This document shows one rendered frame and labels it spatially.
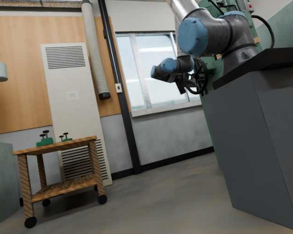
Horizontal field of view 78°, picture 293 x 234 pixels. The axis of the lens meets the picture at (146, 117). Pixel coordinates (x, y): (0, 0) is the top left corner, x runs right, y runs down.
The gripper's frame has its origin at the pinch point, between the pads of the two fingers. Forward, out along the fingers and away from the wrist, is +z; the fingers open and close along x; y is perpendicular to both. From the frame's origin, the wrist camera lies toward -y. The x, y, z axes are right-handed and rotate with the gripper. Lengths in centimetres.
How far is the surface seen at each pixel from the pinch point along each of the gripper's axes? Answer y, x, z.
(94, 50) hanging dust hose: 81, 124, -79
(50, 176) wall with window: -86, 148, -99
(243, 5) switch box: 87, -9, 40
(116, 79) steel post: 52, 131, -42
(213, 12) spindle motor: 73, -2, 13
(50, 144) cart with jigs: -54, 43, -94
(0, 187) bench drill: -94, 103, -133
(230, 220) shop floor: -79, -42, -10
